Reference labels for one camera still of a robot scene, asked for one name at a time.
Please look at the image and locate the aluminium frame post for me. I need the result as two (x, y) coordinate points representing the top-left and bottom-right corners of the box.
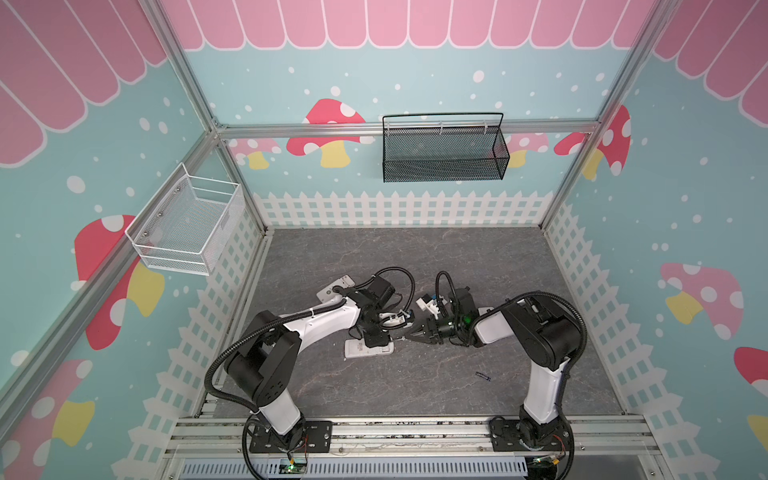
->
(140, 0), (268, 236)

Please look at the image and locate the white wire wall basket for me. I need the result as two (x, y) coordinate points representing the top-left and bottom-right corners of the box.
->
(125, 164), (245, 276)

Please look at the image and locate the black mesh wall basket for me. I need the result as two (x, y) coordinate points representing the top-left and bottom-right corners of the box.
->
(381, 112), (511, 183)

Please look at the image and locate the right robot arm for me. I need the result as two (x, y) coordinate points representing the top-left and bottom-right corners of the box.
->
(404, 271), (587, 451)

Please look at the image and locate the white remote with batteries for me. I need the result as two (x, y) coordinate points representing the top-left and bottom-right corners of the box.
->
(316, 275), (355, 303)

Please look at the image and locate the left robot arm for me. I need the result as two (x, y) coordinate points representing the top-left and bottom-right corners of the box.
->
(204, 266), (416, 437)

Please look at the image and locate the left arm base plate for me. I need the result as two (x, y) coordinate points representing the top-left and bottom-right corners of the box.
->
(248, 420), (333, 454)

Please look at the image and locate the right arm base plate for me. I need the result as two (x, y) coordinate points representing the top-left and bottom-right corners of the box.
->
(488, 416), (573, 453)

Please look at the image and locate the white remote with green buttons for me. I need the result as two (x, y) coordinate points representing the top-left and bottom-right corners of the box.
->
(344, 339), (394, 359)

